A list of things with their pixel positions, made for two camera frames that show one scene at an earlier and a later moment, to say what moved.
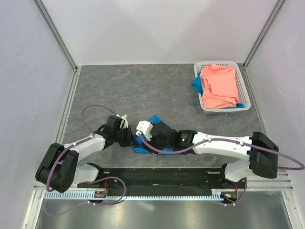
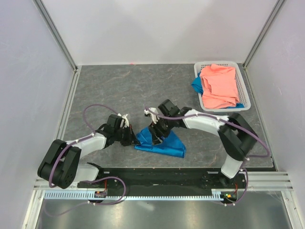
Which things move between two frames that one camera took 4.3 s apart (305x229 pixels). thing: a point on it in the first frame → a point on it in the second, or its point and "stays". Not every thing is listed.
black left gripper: x=130 y=140 stays
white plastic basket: x=244 y=95 stays
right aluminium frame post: x=274 y=13 stays
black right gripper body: x=157 y=144 → x=163 y=127
